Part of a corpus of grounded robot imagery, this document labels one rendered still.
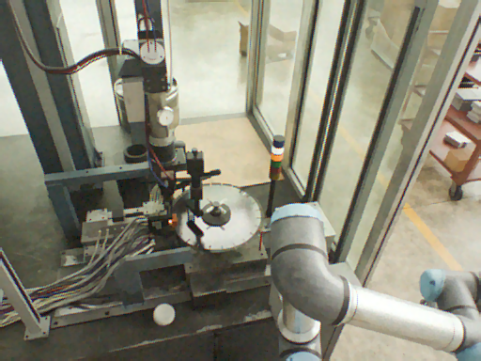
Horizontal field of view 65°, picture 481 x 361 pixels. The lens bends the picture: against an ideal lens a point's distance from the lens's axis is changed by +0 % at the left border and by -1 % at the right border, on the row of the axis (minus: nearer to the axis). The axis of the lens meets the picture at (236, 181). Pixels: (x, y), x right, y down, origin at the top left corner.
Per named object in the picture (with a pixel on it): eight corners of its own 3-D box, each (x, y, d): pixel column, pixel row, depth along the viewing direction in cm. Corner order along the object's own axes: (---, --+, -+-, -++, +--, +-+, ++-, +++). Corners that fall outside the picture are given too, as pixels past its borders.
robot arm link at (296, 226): (279, 371, 108) (268, 248, 73) (278, 322, 119) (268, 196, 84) (321, 372, 106) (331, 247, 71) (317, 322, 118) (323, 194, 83)
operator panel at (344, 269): (338, 286, 141) (348, 260, 131) (351, 311, 133) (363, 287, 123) (267, 301, 135) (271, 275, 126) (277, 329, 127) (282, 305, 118)
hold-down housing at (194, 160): (205, 192, 129) (203, 144, 116) (205, 201, 126) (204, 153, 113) (188, 193, 129) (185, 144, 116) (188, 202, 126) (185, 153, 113)
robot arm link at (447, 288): (441, 303, 80) (492, 306, 80) (425, 260, 89) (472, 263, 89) (427, 321, 86) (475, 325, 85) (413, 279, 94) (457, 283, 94)
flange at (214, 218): (236, 219, 137) (236, 214, 136) (208, 228, 133) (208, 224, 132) (224, 200, 145) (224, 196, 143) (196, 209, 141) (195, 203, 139)
